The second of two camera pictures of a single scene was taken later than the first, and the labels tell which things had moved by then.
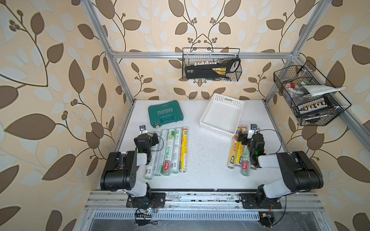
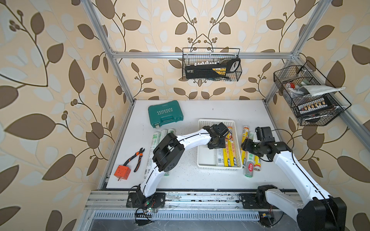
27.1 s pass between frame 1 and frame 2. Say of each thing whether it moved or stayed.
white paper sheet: stayed
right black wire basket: stayed
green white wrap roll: moved
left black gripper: moved
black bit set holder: stayed
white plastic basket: moved
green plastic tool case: stayed
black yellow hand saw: stayed
